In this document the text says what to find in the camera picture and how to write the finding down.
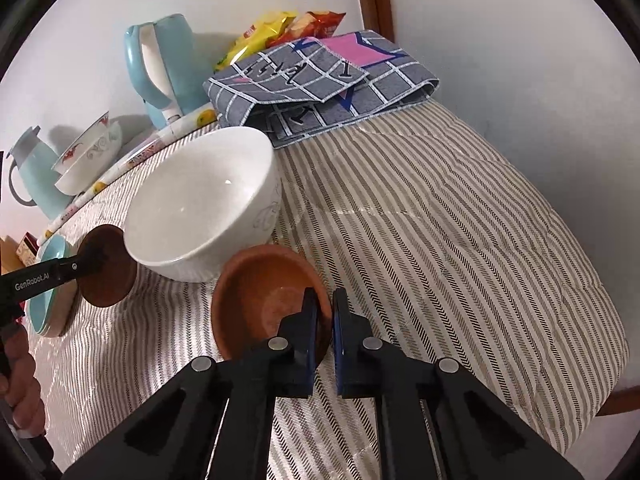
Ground striped quilted table cover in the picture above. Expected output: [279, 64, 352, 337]
[25, 95, 630, 480]

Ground rolled fruit print mat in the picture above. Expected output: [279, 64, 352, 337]
[42, 101, 218, 241]

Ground grey checked folded cloth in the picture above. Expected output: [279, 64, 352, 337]
[202, 30, 441, 150]

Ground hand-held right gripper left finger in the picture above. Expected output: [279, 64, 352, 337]
[60, 286, 321, 480]

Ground brown paper bag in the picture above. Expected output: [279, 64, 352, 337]
[0, 237, 21, 275]

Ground blue square plate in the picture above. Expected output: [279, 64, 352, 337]
[26, 235, 76, 336]

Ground small brown bowl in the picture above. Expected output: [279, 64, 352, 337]
[211, 245, 333, 361]
[77, 225, 138, 308]

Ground brown wooden door frame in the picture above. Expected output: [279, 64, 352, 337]
[350, 0, 396, 43]

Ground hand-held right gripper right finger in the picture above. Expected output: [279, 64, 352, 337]
[331, 287, 586, 480]

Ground white bowl with line pattern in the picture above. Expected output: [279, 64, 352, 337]
[122, 126, 282, 283]

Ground red snack bag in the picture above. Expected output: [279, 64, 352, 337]
[272, 10, 347, 48]

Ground patterned cardboard box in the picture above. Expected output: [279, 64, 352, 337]
[17, 232, 39, 266]

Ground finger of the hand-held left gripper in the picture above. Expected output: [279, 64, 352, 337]
[62, 243, 110, 282]

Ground person's left hand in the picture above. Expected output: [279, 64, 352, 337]
[0, 327, 45, 433]

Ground brown wooden table frame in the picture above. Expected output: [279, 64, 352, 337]
[597, 387, 628, 417]

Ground light blue electric kettle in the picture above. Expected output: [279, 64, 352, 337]
[124, 14, 213, 131]

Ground large white ceramic bowl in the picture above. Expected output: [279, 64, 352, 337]
[54, 122, 123, 196]

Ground yellow snack bag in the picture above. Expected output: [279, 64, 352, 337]
[214, 10, 296, 73]

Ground light blue thermos jug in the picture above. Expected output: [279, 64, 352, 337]
[7, 126, 76, 221]

